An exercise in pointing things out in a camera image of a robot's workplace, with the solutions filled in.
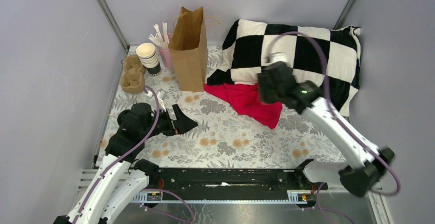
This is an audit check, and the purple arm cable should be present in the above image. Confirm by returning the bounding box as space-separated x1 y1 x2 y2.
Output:
71 85 196 224
270 31 402 224

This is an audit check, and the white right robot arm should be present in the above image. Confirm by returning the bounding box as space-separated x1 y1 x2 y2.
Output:
257 62 396 197

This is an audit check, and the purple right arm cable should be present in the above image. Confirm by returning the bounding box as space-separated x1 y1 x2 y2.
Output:
270 31 402 224

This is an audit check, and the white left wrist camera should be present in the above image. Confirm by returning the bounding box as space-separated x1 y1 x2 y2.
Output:
145 90 166 111

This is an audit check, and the pink cup holder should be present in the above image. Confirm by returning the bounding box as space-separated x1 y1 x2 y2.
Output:
158 33 174 69

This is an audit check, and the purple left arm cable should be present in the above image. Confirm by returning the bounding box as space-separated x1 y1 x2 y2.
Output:
71 85 196 224

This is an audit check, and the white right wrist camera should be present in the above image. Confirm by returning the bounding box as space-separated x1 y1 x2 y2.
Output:
267 52 288 65

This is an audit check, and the floral table mat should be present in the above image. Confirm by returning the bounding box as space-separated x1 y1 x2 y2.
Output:
95 45 344 170

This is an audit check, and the brown paper bag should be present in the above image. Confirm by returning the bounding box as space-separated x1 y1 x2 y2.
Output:
168 7 209 92

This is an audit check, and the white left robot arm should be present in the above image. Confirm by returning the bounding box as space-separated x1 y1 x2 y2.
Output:
54 103 198 223

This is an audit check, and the cardboard cup carrier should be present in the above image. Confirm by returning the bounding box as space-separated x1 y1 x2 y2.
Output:
120 54 146 94

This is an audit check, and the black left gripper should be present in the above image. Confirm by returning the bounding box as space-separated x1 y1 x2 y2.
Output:
142 103 198 139

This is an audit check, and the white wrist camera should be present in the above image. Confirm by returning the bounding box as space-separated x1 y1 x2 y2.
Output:
267 52 288 65
145 90 166 111

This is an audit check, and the checkered black white pillow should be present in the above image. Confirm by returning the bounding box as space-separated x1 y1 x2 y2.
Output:
207 19 361 117

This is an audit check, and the stack of paper cups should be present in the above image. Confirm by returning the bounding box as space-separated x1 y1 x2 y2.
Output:
136 43 161 76

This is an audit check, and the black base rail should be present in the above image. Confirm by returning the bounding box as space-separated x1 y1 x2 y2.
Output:
133 168 328 204

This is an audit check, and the red cloth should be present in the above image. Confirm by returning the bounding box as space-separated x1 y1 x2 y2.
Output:
205 84 283 129

